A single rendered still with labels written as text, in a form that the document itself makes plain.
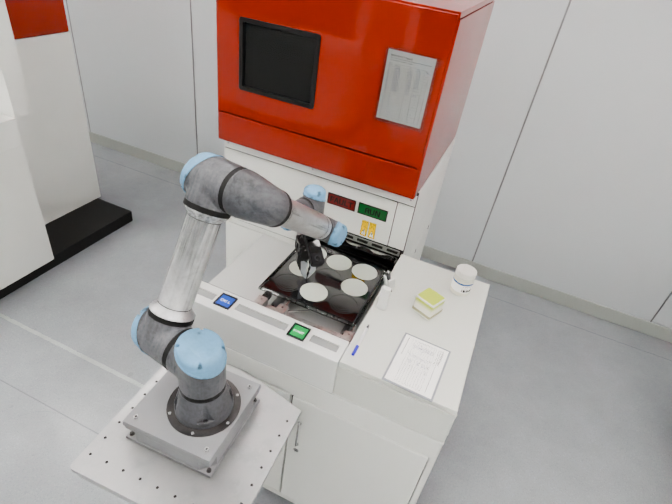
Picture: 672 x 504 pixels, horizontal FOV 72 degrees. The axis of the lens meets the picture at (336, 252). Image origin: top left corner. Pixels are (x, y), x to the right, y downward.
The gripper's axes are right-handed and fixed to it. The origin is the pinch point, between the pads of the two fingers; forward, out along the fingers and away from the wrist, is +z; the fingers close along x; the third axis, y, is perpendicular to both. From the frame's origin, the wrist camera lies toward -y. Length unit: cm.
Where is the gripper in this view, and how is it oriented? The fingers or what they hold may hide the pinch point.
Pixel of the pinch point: (306, 276)
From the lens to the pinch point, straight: 169.9
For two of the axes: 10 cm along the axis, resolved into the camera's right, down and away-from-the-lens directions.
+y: -3.0, -5.9, 7.5
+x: -9.4, 0.8, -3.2
